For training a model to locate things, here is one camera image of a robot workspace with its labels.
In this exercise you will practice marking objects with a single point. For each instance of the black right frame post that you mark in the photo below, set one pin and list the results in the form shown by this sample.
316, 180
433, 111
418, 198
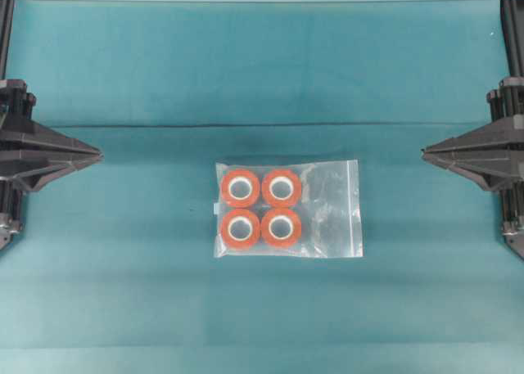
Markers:
511, 15

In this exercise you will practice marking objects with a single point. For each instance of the clear zip bag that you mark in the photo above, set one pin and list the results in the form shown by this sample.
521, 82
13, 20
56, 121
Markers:
328, 208

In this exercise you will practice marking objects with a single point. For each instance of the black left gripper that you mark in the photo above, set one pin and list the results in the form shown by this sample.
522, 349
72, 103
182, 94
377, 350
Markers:
34, 140

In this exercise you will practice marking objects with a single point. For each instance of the black frame post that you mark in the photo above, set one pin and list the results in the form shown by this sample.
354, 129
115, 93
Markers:
511, 15
6, 16

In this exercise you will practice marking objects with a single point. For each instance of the black left frame post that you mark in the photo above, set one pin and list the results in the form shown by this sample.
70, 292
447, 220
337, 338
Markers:
6, 16

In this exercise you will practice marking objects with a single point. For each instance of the orange tape roll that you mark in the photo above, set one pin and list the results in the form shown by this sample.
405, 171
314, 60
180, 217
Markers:
240, 229
240, 188
281, 188
281, 227

